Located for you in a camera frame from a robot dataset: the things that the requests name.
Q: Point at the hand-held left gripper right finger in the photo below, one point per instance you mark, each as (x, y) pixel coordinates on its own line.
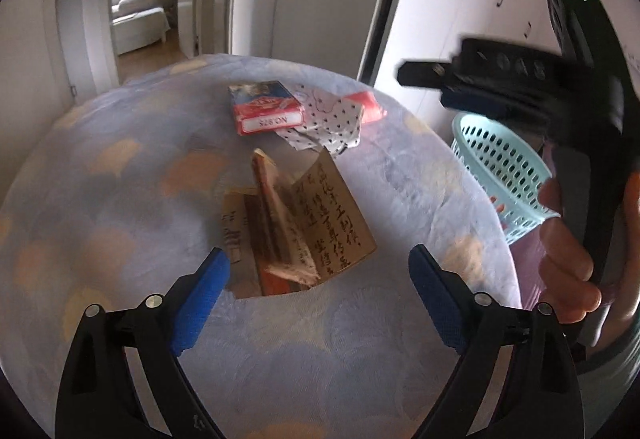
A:
(440, 304)

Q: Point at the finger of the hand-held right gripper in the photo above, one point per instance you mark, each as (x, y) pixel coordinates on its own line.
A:
(465, 100)
(425, 73)

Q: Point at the white wardrobe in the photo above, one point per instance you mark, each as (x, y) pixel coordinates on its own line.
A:
(450, 19)

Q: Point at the red box with white label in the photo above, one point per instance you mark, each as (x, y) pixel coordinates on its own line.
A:
(265, 104)

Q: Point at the person's right hand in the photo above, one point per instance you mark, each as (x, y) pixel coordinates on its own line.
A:
(565, 269)

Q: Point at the white bed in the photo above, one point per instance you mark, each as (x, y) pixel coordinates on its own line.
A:
(137, 19)

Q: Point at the polka dot plastic wrapper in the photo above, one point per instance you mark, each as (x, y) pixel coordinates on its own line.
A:
(325, 124)

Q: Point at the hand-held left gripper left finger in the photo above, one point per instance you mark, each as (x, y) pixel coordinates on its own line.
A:
(200, 304)

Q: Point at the teal plastic basket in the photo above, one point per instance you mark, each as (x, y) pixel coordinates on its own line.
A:
(500, 159)

